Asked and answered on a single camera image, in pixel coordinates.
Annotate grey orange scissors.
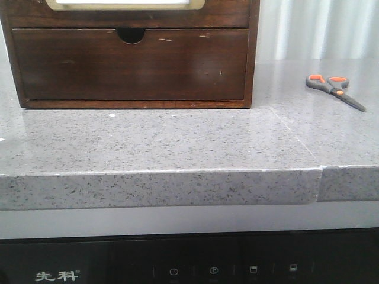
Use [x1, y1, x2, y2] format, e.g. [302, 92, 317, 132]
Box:
[306, 74, 366, 112]

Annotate white gold drawer handle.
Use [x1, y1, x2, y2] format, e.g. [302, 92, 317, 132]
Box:
[46, 0, 205, 11]

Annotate wooden drawer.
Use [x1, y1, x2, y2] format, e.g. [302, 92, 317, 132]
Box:
[12, 28, 248, 101]
[1, 1, 259, 28]

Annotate dark wooden drawer cabinet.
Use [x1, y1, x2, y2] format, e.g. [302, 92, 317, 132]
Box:
[1, 14, 259, 109]

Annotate white pleated curtain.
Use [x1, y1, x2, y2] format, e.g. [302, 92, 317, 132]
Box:
[256, 1, 378, 62]

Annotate black appliance control panel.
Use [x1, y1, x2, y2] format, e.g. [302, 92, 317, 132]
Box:
[1, 228, 378, 283]

